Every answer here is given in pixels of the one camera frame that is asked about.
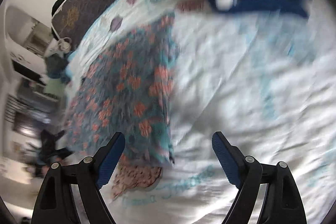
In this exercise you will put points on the green cushion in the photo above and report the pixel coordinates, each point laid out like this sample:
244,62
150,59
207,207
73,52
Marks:
53,88

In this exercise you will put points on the floral long-sleeved shirt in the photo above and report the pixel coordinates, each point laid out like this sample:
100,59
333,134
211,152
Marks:
126,87

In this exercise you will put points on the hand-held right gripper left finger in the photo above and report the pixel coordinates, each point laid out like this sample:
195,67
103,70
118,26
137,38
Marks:
110,161

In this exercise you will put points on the white shelf rack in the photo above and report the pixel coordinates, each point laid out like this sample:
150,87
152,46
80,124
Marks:
12,108

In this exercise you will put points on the blue-grey clothes pile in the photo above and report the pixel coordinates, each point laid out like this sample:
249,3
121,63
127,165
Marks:
56,66

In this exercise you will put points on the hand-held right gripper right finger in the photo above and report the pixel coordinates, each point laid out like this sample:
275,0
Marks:
225,158

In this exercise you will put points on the seashell print quilt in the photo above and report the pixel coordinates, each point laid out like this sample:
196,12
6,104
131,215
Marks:
236,82

